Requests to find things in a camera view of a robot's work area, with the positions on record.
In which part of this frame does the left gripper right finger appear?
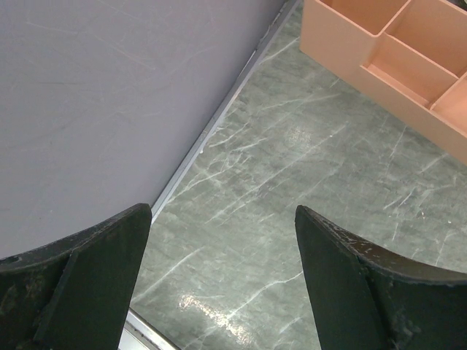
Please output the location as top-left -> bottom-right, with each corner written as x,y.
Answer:
295,206 -> 466,350

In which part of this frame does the orange plastic file organizer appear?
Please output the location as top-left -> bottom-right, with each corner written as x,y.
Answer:
300,1 -> 466,161

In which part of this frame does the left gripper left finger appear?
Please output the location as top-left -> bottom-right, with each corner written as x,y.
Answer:
1,203 -> 152,349

